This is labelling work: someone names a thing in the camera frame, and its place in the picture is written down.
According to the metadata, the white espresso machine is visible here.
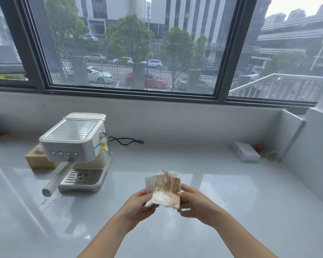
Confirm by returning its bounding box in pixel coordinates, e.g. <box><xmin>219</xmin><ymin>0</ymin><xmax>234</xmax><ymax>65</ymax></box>
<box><xmin>39</xmin><ymin>113</ymin><xmax>114</xmax><ymax>193</ymax></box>

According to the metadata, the grey metal stair railing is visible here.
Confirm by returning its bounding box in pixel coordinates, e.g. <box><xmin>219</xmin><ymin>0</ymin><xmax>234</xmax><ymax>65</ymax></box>
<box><xmin>228</xmin><ymin>73</ymin><xmax>323</xmax><ymax>103</ymax></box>

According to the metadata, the red car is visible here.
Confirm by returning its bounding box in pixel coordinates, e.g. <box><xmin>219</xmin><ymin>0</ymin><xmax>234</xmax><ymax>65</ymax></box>
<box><xmin>124</xmin><ymin>72</ymin><xmax>167</xmax><ymax>89</ymax></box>

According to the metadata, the light wooden box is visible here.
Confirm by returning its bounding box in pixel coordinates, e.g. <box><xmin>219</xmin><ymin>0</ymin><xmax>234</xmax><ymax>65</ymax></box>
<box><xmin>25</xmin><ymin>145</ymin><xmax>61</xmax><ymax>170</ymax></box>

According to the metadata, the clear glass cup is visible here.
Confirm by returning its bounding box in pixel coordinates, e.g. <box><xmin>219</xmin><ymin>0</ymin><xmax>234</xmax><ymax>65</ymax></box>
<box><xmin>266</xmin><ymin>150</ymin><xmax>282</xmax><ymax>162</ymax></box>

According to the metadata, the brown stained white tissue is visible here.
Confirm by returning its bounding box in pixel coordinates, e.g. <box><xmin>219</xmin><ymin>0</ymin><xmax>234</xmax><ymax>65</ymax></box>
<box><xmin>144</xmin><ymin>169</ymin><xmax>182</xmax><ymax>210</ymax></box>

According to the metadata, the person's left forearm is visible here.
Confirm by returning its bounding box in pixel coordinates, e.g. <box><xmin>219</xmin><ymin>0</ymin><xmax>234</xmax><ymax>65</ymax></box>
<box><xmin>77</xmin><ymin>215</ymin><xmax>136</xmax><ymax>258</ymax></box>

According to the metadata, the person's right forearm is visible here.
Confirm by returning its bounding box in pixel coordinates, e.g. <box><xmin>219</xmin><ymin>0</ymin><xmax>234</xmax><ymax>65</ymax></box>
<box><xmin>209</xmin><ymin>209</ymin><xmax>280</xmax><ymax>258</ymax></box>

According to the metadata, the white car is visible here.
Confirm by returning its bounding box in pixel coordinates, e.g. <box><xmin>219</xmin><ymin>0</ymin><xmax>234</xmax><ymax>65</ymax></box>
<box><xmin>86</xmin><ymin>65</ymin><xmax>114</xmax><ymax>84</ymax></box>

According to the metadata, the black power cable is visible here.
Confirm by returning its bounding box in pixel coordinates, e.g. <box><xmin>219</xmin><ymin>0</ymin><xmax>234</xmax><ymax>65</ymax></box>
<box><xmin>107</xmin><ymin>136</ymin><xmax>145</xmax><ymax>145</ymax></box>

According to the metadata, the person's right hand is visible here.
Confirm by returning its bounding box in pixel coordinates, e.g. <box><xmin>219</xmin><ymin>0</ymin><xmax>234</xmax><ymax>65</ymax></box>
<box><xmin>177</xmin><ymin>183</ymin><xmax>222</xmax><ymax>229</ymax></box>

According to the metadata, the white tissue pack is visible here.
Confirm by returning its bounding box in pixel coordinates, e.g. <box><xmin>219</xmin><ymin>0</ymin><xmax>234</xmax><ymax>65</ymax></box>
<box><xmin>232</xmin><ymin>141</ymin><xmax>261</xmax><ymax>162</ymax></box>

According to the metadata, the silver portafilter handle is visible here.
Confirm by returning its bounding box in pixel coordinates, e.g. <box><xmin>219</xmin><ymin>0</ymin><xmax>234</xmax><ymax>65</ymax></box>
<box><xmin>42</xmin><ymin>162</ymin><xmax>76</xmax><ymax>197</ymax></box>

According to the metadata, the dark window frame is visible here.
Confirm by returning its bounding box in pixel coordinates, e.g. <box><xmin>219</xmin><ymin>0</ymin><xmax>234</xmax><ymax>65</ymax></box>
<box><xmin>0</xmin><ymin>0</ymin><xmax>323</xmax><ymax>115</ymax></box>

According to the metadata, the person's left hand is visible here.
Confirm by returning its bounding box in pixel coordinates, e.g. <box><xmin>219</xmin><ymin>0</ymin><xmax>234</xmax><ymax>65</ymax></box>
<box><xmin>123</xmin><ymin>189</ymin><xmax>158</xmax><ymax>231</ymax></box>

